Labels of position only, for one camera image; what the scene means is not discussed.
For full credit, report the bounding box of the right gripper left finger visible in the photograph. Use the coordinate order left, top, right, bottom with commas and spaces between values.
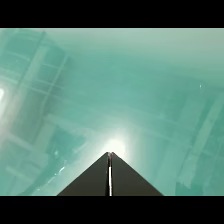
57, 151, 111, 197

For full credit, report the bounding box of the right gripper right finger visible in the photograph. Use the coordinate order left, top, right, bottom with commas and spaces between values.
110, 151, 165, 197

